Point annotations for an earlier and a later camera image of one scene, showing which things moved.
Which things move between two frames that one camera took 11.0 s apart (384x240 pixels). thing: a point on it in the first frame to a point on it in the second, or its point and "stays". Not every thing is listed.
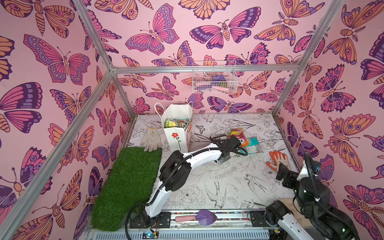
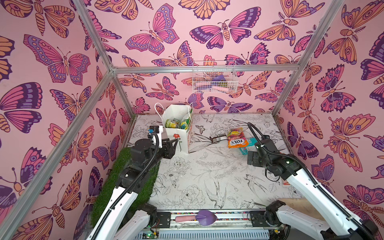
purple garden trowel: (204, 217) stays
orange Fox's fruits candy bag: (239, 133) stays
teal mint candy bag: (253, 147) stays
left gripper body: (229, 156) to (166, 152)
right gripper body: (283, 176) to (253, 160)
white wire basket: (214, 76) stays
